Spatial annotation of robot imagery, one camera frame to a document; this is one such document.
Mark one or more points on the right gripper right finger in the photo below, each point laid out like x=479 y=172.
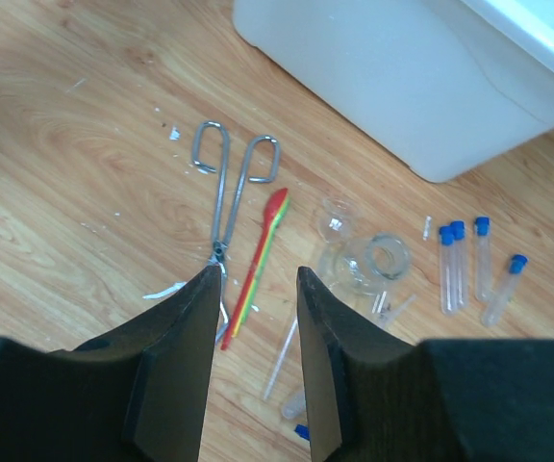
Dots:
x=447 y=399

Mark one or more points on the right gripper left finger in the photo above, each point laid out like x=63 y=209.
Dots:
x=135 y=393

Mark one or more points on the blue capped test tube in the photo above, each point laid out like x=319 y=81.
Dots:
x=449 y=300
x=482 y=244
x=459 y=233
x=505 y=290

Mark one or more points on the graduated cylinder blue base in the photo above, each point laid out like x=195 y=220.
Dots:
x=328 y=328

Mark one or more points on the clear plastic pipette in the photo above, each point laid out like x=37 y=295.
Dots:
x=381 y=316

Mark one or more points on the small glass beaker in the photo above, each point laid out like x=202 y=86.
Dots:
x=365 y=266

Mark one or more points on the red yellow green spatula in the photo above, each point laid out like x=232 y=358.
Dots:
x=274 y=211

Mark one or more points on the white plastic bin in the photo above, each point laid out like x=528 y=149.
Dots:
x=445 y=86

